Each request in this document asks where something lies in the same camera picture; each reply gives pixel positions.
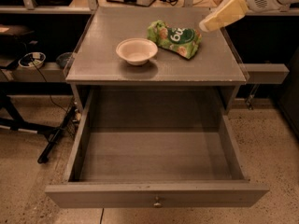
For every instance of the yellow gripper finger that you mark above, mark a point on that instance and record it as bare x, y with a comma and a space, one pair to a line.
223, 5
236, 11

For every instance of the green rice chip bag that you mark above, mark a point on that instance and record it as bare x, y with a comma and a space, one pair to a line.
183, 41

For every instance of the white paper bowl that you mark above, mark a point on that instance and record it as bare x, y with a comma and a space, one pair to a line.
136, 51

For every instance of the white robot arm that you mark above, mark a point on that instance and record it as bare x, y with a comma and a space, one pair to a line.
230, 11

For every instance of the grey cabinet with top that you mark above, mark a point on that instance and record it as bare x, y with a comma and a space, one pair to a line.
96, 62

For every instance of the open grey top drawer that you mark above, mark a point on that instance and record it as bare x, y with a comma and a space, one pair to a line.
134, 144

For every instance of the metal drawer knob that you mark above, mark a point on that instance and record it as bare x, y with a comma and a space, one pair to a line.
157, 203

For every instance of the black bag on shelf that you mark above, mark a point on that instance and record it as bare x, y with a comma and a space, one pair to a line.
15, 34

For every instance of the dark grey bowl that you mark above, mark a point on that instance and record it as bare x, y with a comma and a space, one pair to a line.
64, 59

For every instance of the black metal stand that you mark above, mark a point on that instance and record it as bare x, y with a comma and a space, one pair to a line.
17, 123

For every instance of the grey shelf rail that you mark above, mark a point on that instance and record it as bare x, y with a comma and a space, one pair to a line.
50, 72

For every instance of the white bowl with cable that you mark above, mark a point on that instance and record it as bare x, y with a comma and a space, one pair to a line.
32, 60

